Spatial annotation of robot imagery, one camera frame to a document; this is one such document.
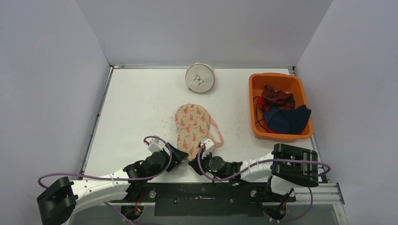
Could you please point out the orange plastic bin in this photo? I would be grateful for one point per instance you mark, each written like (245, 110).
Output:
(288, 83)

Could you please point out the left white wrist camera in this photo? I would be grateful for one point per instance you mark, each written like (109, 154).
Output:
(155, 145)

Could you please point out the floral mesh laundry bag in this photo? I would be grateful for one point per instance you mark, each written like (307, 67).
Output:
(193, 124)

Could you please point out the maroon garment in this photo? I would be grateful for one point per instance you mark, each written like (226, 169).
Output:
(278, 98)

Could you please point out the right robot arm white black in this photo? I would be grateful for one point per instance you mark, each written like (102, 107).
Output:
(286, 167)

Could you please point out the round white mesh laundry bag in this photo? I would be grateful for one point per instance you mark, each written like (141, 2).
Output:
(200, 78)

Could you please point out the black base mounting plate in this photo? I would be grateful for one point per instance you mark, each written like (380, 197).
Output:
(206, 199)

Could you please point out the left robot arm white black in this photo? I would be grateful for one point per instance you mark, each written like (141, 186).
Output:
(64, 197)

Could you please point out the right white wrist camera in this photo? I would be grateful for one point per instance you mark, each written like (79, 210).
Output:
(206, 147)

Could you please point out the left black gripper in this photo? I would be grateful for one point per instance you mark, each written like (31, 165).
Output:
(177, 156)

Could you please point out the navy blue garment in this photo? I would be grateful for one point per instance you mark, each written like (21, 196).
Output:
(291, 122)

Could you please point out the red black strappy garment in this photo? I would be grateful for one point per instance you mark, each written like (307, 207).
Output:
(261, 108)

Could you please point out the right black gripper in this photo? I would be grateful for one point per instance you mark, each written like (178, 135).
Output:
(201, 160)

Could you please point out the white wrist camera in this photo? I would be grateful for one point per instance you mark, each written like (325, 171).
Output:
(155, 145)
(206, 147)

